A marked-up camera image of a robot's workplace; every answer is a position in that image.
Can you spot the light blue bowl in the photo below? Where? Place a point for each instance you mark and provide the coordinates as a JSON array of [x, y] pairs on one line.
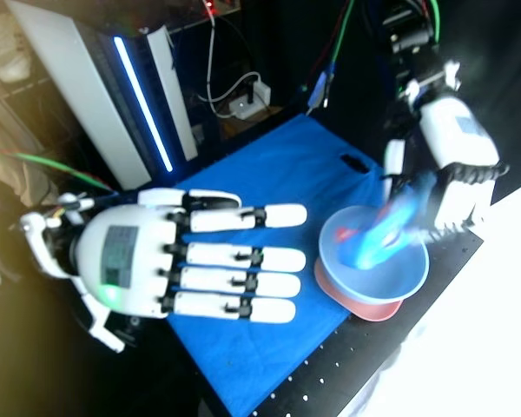
[[373, 282]]

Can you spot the blue snack package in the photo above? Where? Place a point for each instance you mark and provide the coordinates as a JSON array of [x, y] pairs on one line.
[[386, 234]]

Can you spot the beige crumpled bag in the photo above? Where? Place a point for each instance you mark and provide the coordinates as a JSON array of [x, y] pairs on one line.
[[13, 178]]

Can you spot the blue fabric bag mat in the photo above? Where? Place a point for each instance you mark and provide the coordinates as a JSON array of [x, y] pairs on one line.
[[265, 347]]

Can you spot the white tower with blue light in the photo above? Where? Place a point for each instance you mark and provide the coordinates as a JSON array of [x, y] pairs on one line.
[[82, 87]]

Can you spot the white power adapter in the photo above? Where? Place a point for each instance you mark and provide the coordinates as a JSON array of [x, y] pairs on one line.
[[247, 104]]

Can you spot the pink square plate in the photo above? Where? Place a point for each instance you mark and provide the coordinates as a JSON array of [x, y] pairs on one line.
[[373, 310]]

